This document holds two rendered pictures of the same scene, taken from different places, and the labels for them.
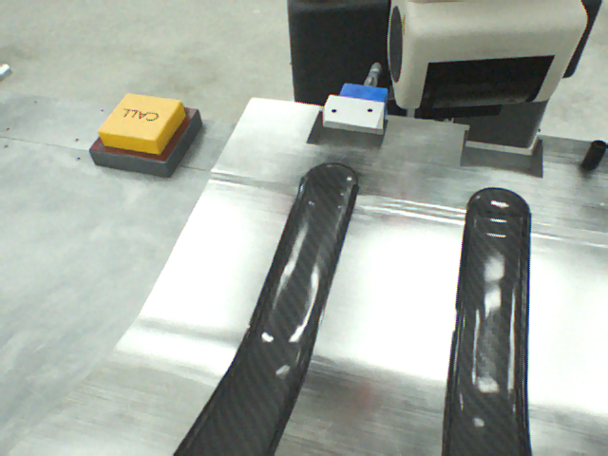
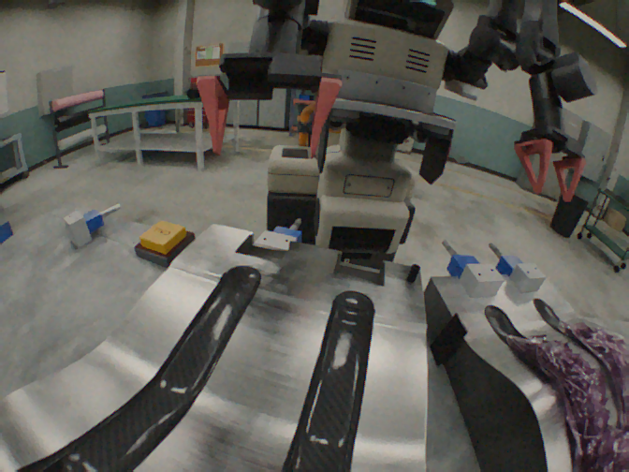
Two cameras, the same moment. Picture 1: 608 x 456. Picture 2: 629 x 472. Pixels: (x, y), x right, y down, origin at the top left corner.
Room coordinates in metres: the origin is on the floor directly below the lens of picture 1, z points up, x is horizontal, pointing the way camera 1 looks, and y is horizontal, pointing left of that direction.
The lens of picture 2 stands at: (0.06, -0.06, 1.06)
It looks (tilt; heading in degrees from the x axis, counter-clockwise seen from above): 32 degrees down; 352
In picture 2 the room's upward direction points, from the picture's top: 6 degrees clockwise
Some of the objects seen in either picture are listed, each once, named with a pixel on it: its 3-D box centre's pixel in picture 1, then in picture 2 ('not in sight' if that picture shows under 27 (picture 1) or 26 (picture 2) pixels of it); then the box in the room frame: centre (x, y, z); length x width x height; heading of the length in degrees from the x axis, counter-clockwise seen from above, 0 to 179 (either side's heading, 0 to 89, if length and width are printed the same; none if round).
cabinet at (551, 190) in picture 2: not in sight; (550, 151); (3.69, -5.25, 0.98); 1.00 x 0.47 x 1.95; 69
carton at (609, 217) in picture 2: not in sight; (614, 219); (2.66, -8.10, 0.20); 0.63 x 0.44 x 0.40; 69
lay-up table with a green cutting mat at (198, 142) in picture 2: not in sight; (158, 124); (3.90, 1.94, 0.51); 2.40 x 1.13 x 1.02; 73
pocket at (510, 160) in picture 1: (496, 169); (357, 280); (0.27, -0.14, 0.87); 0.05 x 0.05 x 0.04; 71
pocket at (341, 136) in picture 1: (348, 147); (264, 258); (0.30, -0.04, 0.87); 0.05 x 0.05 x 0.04; 71
